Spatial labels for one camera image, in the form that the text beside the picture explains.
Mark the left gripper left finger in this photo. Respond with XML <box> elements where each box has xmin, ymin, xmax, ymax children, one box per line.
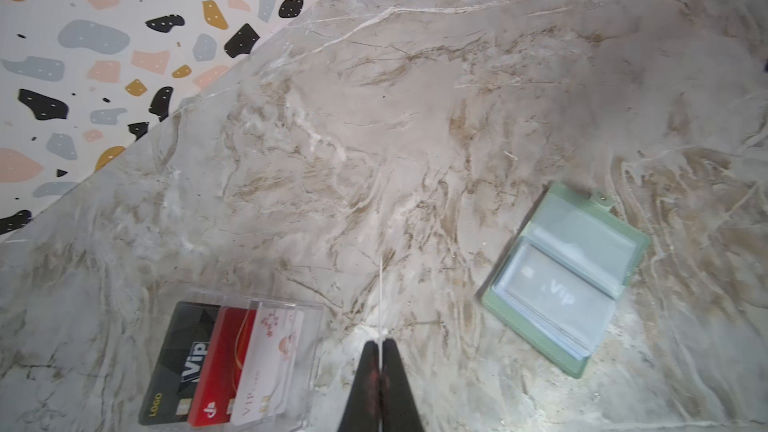
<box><xmin>338</xmin><ymin>341</ymin><xmax>380</xmax><ymax>432</ymax></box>

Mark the white pink VIP card in box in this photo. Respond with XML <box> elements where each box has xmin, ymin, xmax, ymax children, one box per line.
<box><xmin>230</xmin><ymin>306</ymin><xmax>304</xmax><ymax>426</ymax></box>

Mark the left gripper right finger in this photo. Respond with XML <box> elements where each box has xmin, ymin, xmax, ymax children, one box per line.
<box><xmin>382</xmin><ymin>338</ymin><xmax>425</xmax><ymax>432</ymax></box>

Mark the black VIP card in box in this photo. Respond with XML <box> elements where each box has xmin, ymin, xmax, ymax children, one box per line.
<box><xmin>138</xmin><ymin>301</ymin><xmax>220</xmax><ymax>426</ymax></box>

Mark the grey VIP card in holder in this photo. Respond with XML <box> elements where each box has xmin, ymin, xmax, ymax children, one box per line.
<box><xmin>492</xmin><ymin>241</ymin><xmax>616</xmax><ymax>359</ymax></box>

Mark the clear acrylic card box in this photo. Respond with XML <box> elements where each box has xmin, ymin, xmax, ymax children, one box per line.
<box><xmin>136</xmin><ymin>287</ymin><xmax>325</xmax><ymax>431</ymax></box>

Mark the red card in box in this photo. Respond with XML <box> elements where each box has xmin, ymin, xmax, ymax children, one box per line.
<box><xmin>187</xmin><ymin>306</ymin><xmax>257</xmax><ymax>427</ymax></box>

